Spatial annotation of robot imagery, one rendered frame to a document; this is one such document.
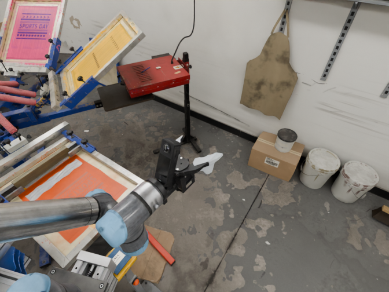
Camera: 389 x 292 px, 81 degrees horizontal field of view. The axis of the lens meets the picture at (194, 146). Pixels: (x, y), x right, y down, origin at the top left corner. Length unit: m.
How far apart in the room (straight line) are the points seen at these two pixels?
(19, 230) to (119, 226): 0.18
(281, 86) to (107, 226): 2.23
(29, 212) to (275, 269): 2.06
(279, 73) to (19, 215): 2.28
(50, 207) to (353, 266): 2.44
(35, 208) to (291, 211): 2.36
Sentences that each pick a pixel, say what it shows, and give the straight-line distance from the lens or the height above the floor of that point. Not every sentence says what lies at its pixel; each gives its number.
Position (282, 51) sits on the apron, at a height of 1.25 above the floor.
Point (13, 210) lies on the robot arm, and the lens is 0.56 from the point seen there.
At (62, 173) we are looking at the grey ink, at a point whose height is 0.96.
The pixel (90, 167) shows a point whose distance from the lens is 1.69.
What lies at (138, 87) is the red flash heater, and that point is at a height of 1.10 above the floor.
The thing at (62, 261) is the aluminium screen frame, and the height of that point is 0.99.
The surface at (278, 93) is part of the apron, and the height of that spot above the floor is 0.83.
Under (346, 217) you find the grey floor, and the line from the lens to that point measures 2.86.
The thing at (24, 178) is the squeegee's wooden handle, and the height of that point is 1.05.
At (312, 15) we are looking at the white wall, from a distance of 2.32.
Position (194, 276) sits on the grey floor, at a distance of 2.22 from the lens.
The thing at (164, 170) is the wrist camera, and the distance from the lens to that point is 0.58.
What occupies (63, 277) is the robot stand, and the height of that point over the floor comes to 1.26.
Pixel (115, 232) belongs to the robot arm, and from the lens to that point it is 0.54.
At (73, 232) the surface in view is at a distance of 1.46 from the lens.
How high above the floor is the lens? 2.16
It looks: 46 degrees down
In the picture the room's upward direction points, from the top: straight up
